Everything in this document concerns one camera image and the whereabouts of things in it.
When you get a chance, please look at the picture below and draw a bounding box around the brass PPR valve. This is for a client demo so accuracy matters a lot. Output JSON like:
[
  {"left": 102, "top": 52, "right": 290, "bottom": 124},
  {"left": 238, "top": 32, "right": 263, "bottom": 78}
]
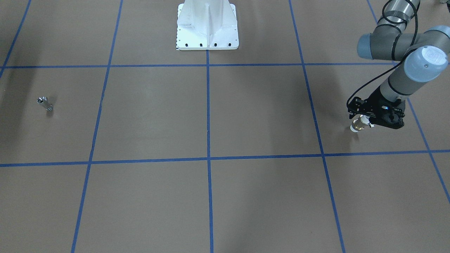
[{"left": 350, "top": 115, "right": 374, "bottom": 132}]

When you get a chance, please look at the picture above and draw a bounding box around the silver metal pipe fitting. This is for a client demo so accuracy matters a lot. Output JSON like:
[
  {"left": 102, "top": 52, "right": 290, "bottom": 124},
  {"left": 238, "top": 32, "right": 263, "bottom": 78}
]
[{"left": 37, "top": 96, "right": 53, "bottom": 111}]

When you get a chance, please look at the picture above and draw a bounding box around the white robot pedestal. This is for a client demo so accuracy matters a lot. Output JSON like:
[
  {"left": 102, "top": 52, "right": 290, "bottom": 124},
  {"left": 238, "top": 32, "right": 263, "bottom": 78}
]
[{"left": 176, "top": 0, "right": 239, "bottom": 50}]

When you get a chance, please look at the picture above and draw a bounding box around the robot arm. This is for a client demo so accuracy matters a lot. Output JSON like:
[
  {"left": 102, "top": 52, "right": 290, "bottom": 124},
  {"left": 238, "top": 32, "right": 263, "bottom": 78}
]
[{"left": 347, "top": 0, "right": 449, "bottom": 132}]

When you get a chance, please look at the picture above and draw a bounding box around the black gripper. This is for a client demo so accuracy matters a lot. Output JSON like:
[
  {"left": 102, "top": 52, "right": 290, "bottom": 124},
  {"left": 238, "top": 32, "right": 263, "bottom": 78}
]
[{"left": 369, "top": 106, "right": 405, "bottom": 129}]

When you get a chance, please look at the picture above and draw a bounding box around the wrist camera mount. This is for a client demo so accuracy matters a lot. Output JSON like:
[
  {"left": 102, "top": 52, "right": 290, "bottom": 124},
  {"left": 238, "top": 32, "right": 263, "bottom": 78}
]
[{"left": 347, "top": 96, "right": 405, "bottom": 120}]

